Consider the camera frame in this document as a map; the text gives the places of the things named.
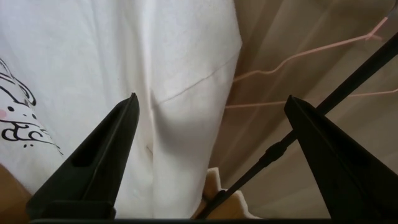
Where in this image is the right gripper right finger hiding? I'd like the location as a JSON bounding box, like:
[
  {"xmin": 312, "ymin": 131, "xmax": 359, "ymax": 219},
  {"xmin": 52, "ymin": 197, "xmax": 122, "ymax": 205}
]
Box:
[{"xmin": 284, "ymin": 95, "xmax": 398, "ymax": 220}]

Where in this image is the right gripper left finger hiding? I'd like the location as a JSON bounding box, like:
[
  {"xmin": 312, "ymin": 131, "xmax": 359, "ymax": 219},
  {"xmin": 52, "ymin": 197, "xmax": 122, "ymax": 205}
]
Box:
[{"xmin": 26, "ymin": 92, "xmax": 140, "ymax": 220}]

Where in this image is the white printed t-shirt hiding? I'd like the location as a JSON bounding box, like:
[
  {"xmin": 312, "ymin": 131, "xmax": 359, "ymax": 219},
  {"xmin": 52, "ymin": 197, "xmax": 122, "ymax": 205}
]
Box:
[{"xmin": 0, "ymin": 0, "xmax": 243, "ymax": 220}]

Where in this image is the black clothes rack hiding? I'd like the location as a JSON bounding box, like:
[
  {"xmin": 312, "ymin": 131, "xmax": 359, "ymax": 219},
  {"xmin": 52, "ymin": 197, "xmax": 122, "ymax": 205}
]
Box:
[{"xmin": 194, "ymin": 30, "xmax": 398, "ymax": 220}]

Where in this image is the pink clothes hanger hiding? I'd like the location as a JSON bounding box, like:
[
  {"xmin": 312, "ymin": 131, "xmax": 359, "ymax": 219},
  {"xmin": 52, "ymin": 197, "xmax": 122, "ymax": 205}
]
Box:
[{"xmin": 225, "ymin": 15, "xmax": 398, "ymax": 110}]

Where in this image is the beige curtain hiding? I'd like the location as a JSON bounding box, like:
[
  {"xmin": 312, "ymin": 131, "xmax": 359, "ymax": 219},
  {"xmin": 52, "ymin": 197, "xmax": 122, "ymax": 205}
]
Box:
[{"xmin": 208, "ymin": 0, "xmax": 398, "ymax": 220}]

